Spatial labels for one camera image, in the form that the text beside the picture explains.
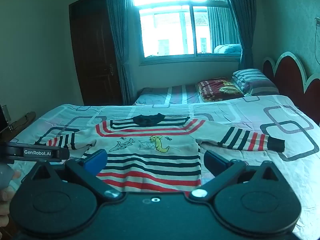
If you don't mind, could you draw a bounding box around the light blue quilt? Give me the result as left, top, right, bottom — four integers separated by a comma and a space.
214, 44, 242, 55

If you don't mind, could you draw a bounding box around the teal curtain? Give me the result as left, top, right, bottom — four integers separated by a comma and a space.
207, 0, 258, 69
105, 0, 137, 105

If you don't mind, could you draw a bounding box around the red patterned pillow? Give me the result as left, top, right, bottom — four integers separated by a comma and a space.
195, 77, 244, 102

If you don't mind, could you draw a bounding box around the window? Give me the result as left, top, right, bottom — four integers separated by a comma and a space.
127, 0, 242, 64

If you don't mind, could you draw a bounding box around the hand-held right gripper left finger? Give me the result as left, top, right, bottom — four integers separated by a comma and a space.
25, 149, 123, 201

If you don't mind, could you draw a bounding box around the person's left hand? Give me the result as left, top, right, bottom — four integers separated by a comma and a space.
0, 170, 22, 228

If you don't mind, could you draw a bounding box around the wall socket with cable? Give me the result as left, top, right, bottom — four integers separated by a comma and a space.
314, 17, 320, 55

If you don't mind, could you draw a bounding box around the striped mattress sheet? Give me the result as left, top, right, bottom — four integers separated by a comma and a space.
132, 84, 202, 105

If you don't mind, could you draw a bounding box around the brown wooden side table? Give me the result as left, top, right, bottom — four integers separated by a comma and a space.
0, 112, 37, 143

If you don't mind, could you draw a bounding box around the striped pillow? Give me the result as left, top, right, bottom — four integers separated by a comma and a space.
231, 68, 280, 96

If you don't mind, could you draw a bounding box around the white patterned bed sheet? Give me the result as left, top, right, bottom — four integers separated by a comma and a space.
10, 95, 320, 240

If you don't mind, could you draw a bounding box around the dark wooden door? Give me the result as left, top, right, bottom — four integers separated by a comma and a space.
69, 0, 123, 107

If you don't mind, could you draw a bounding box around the red and white headboard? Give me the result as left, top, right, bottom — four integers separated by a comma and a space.
262, 52, 320, 125

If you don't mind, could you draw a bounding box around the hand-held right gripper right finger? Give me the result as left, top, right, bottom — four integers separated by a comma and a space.
189, 150, 286, 201

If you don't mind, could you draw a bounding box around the striped knit sweater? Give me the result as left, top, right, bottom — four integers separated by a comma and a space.
46, 113, 285, 197

